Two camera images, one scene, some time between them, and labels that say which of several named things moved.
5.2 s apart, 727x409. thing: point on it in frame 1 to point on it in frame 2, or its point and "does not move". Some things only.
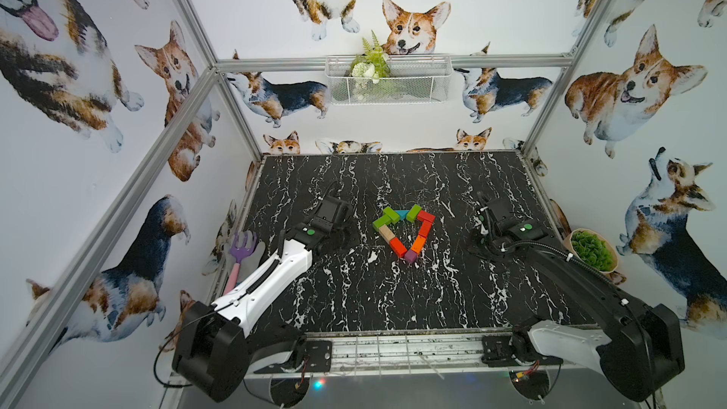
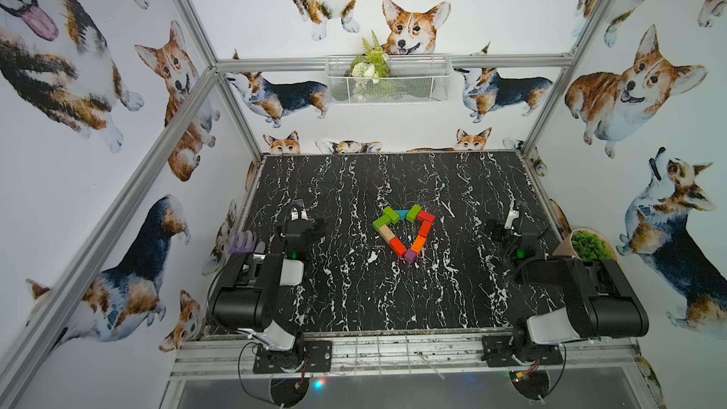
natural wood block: x=386 y=233 does not move
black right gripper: x=475 y=232 to x=501 y=226
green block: x=391 y=214 does not move
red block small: x=425 y=216 does not move
